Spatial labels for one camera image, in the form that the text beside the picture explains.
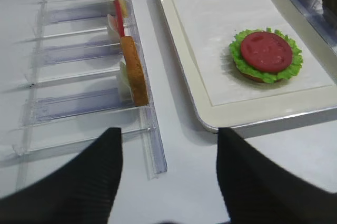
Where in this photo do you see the bun bottom under lettuce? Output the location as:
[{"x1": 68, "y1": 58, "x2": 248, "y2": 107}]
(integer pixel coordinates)
[{"x1": 236, "y1": 65, "x2": 282, "y2": 84}]

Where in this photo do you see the brown bread slice left rack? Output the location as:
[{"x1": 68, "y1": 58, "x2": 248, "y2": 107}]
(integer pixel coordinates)
[{"x1": 121, "y1": 36, "x2": 148, "y2": 106}]

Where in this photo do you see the clear acrylic rack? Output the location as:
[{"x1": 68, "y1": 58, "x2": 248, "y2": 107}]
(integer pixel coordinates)
[
  {"x1": 1, "y1": 0, "x2": 167, "y2": 196},
  {"x1": 291, "y1": 0, "x2": 336, "y2": 53}
]

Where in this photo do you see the red tomato slice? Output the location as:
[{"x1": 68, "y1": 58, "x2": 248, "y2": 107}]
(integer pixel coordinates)
[
  {"x1": 114, "y1": 0, "x2": 125, "y2": 37},
  {"x1": 240, "y1": 32, "x2": 292, "y2": 73}
]

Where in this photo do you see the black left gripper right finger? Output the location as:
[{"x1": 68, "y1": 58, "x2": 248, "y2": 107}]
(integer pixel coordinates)
[{"x1": 216, "y1": 128, "x2": 336, "y2": 223}]

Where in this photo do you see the clear acrylic left rack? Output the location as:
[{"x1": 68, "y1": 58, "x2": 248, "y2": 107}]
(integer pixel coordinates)
[{"x1": 1, "y1": 0, "x2": 167, "y2": 196}]

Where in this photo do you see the clear acrylic right rack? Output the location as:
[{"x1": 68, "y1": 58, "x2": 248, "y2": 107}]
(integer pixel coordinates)
[{"x1": 291, "y1": 0, "x2": 336, "y2": 53}]

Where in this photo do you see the cream rectangular metal tray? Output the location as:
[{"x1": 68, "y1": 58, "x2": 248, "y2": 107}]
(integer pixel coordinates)
[{"x1": 160, "y1": 0, "x2": 336, "y2": 132}]

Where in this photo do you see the green lettuce leaf on tray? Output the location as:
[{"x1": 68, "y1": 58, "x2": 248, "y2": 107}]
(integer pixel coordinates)
[{"x1": 229, "y1": 27, "x2": 303, "y2": 81}]

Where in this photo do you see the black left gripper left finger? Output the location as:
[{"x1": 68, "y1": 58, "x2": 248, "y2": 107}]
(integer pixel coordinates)
[{"x1": 1, "y1": 128, "x2": 123, "y2": 223}]

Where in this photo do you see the white paper tray liner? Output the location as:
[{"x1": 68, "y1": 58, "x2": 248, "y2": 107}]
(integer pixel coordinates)
[{"x1": 172, "y1": 0, "x2": 333, "y2": 106}]

